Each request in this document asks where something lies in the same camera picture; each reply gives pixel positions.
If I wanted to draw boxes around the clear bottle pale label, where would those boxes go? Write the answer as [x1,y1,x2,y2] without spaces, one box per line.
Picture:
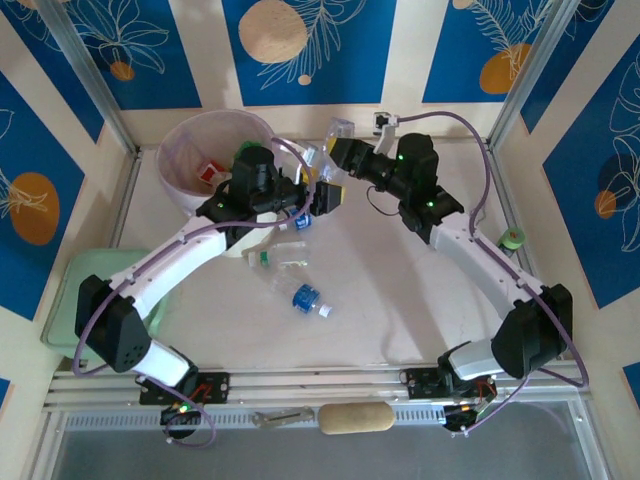
[302,117,357,187]

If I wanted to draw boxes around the orange red juice bottle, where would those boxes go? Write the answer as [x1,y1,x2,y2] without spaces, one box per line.
[197,159,231,184]

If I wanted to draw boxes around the cream waste bin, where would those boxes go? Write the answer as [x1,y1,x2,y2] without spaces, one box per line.
[157,112,282,260]

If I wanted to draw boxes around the clear bottle green label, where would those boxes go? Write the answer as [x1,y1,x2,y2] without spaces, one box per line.
[247,242,309,271]

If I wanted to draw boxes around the small green can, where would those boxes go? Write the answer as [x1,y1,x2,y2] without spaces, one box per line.
[497,227,526,256]

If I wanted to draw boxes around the tan foam pad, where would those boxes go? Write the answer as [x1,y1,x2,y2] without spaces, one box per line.
[318,402,395,436]

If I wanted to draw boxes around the light green plastic tray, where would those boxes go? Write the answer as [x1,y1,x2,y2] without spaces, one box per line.
[42,248,166,362]

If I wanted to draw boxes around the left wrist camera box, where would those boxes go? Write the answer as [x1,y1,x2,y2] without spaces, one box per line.
[292,162,314,191]

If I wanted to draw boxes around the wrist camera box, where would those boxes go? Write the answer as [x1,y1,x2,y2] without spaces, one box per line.
[292,162,314,191]
[373,112,401,156]

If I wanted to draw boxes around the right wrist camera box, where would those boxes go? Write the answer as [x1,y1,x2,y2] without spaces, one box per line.
[373,112,401,156]

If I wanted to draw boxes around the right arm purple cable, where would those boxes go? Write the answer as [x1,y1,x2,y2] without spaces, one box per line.
[397,110,590,437]

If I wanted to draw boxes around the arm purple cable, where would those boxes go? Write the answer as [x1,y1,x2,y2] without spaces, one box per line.
[397,110,590,437]
[72,137,311,446]

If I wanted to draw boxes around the aluminium frame post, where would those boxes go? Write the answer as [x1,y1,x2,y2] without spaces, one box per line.
[487,0,585,151]
[37,0,140,154]

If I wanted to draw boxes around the aluminium mounting rail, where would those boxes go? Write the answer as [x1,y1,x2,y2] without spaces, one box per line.
[42,362,591,415]

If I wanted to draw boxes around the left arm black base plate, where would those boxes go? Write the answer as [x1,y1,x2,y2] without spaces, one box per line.
[138,370,231,405]

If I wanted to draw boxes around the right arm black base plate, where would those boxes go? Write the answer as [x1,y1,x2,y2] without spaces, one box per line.
[405,367,497,401]

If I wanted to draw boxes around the metal bracket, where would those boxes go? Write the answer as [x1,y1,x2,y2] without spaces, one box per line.
[252,407,316,429]

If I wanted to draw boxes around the slotted grey cable duct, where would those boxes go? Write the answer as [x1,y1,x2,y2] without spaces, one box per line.
[62,405,449,432]

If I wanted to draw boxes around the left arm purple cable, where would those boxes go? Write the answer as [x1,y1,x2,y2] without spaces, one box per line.
[72,137,311,446]

